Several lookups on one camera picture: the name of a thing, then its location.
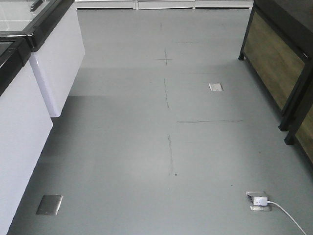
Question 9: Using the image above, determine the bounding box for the small steel floor socket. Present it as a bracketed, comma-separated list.
[209, 83, 223, 91]

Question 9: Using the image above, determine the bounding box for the white power cable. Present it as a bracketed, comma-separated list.
[268, 200, 308, 235]

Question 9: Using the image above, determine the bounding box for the white shelf base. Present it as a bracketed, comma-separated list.
[75, 0, 254, 10]

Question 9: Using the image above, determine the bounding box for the black wooden display stand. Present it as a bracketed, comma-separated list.
[238, 0, 313, 131]

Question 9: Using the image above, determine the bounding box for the open steel floor socket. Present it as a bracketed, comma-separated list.
[246, 191, 271, 211]

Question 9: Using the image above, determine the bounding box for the white chest freezer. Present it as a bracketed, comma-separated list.
[0, 38, 53, 235]
[0, 0, 85, 118]

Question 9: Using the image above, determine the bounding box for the white power adapter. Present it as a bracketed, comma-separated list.
[252, 196, 268, 207]

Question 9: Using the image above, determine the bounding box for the white chest freezer near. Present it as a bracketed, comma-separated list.
[0, 38, 53, 235]

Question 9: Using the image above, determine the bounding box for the white chest freezer far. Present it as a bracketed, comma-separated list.
[0, 0, 85, 118]

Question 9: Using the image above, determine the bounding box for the closed steel floor socket left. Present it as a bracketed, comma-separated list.
[36, 194, 63, 216]

